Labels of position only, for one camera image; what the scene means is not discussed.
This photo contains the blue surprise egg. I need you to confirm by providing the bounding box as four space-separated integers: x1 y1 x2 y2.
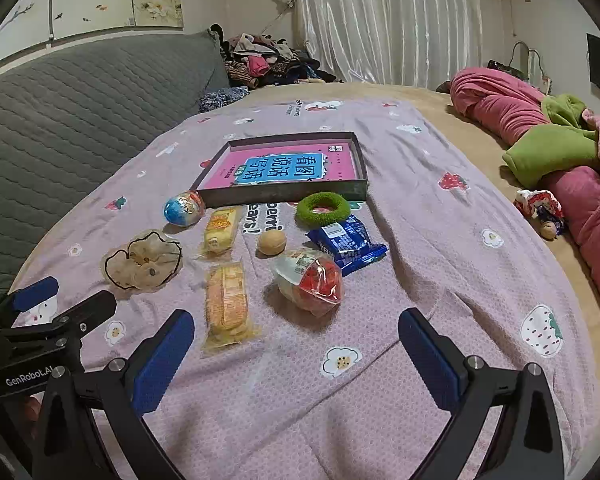
164 190 206 227

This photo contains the small yellow snack packet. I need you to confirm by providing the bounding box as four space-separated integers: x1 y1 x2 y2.
200 205 245 258

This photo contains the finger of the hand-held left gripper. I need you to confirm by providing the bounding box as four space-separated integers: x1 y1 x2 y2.
9 290 117 356
0 276 61 331

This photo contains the pink quilt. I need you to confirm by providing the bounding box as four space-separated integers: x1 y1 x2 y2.
450 66 600 316

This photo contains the white metal rack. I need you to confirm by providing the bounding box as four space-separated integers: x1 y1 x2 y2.
510 40 553 93

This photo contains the blue floral cloth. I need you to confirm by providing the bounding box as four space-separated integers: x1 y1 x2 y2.
198 86 251 113

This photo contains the purple printed blanket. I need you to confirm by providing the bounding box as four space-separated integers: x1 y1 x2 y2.
7 97 600 480

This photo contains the white curtain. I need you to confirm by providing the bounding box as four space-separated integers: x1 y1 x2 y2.
290 0 483 86

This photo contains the green blanket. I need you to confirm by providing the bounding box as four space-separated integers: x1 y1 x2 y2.
502 94 600 190

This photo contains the blue cookie packet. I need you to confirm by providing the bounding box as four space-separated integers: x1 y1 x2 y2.
305 215 388 277

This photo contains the pile of clothes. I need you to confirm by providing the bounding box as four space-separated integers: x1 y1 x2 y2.
219 32 343 90

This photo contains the red surprise egg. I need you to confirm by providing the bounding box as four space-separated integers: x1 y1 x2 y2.
272 247 343 317

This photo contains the small doll toy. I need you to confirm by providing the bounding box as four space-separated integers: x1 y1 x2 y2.
512 189 566 239

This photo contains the black bag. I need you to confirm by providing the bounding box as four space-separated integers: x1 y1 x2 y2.
487 60 528 81

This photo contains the grey shallow box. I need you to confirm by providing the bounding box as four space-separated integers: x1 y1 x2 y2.
190 131 369 209

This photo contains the green fuzzy hair ring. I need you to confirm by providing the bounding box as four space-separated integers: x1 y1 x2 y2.
295 192 351 227

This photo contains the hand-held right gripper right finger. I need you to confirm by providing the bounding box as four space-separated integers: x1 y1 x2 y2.
397 307 566 480

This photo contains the large yellow cracker packet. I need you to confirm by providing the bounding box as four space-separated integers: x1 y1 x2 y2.
200 260 261 353

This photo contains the grey quilted headboard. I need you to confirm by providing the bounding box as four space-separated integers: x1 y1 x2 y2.
0 30 231 306

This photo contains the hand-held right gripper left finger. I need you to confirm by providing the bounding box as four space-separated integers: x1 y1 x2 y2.
32 309 196 480

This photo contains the beige sheer scrunchie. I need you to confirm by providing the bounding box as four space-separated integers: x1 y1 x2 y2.
101 229 184 293

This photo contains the pink book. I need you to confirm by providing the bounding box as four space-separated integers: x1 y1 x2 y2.
207 142 366 188

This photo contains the walnut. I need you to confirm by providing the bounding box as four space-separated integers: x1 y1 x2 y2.
257 228 286 257

